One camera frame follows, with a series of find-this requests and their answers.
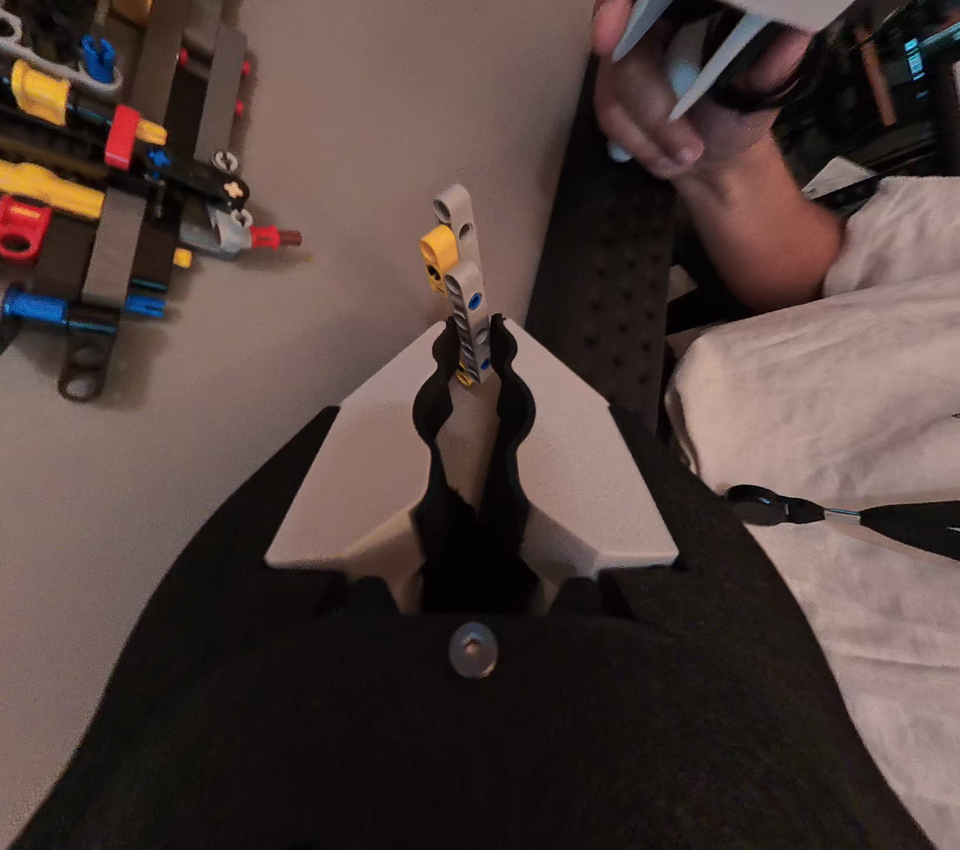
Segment person's right hand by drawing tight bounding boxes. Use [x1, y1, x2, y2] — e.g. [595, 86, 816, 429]
[592, 0, 820, 181]

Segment lego chassis model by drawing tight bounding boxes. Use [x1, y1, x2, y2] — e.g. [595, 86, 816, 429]
[0, 0, 303, 403]

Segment black shoulder strap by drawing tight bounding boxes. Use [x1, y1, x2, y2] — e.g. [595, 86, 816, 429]
[723, 485, 960, 562]

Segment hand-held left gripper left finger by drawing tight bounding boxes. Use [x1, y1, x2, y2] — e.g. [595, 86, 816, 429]
[264, 319, 457, 615]

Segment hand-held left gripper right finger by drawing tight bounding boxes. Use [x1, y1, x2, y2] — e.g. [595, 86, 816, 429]
[491, 315, 680, 615]

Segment person's white shirt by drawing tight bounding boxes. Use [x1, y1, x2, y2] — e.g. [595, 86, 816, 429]
[663, 175, 960, 850]

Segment long grey lego beam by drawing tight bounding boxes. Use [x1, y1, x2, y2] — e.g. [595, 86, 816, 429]
[432, 184, 481, 281]

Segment black perforated mat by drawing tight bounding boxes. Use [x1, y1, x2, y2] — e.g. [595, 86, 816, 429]
[525, 59, 680, 431]

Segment short grey lego beam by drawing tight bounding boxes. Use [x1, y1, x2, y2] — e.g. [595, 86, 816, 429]
[444, 261, 496, 386]

